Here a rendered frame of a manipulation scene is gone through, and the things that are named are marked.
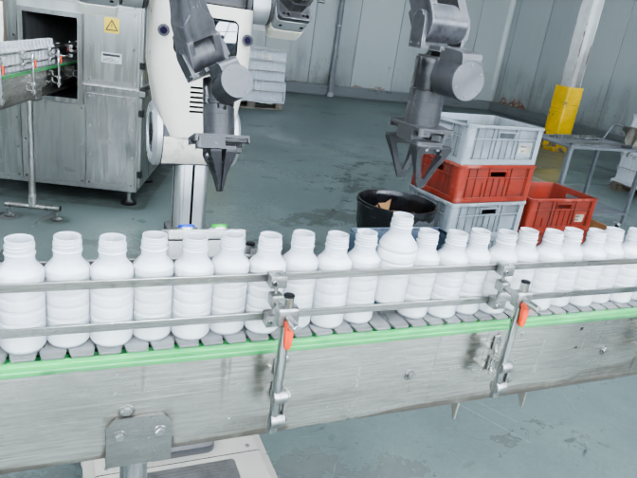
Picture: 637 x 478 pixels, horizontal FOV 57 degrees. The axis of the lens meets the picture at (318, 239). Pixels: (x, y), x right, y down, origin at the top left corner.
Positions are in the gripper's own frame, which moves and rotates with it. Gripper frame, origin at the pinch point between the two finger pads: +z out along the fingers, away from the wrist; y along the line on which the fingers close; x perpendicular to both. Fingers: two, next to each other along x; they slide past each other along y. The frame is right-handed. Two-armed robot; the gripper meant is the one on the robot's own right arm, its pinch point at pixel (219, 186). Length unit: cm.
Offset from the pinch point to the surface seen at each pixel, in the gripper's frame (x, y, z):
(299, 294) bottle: -16.6, 8.9, 18.5
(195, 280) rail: -19.3, -8.6, 15.1
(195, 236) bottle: -16.4, -7.9, 8.7
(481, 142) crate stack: 151, 183, -36
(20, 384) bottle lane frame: -16.1, -32.2, 28.6
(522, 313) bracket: -25, 48, 23
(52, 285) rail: -19.3, -27.9, 15.0
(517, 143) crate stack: 154, 211, -38
